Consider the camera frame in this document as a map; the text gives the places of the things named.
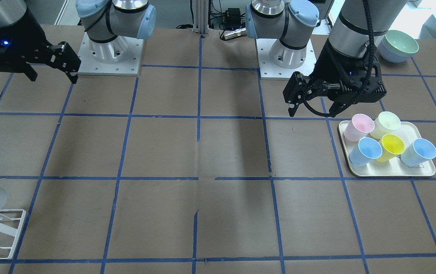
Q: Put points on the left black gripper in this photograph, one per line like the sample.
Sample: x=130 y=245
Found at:
x=326 y=67

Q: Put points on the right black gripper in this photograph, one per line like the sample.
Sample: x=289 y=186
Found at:
x=32 y=42

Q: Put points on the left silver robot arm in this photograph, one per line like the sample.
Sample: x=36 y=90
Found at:
x=360 y=23

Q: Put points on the pink plastic cup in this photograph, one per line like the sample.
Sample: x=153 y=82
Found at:
x=358 y=127

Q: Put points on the cream plastic cup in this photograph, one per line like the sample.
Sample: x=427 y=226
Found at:
x=386 y=123

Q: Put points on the yellow plastic cup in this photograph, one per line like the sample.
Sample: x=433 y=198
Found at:
x=392 y=146

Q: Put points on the light blue plastic cup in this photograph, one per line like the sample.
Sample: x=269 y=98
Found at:
x=420 y=151

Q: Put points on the blue bowl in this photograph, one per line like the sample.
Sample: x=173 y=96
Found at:
x=391 y=55

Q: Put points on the green bowl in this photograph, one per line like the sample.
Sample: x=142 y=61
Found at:
x=396 y=35

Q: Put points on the cream plastic tray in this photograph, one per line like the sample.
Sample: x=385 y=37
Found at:
x=408 y=132

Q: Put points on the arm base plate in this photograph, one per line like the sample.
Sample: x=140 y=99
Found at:
x=278 y=63
x=120 y=57

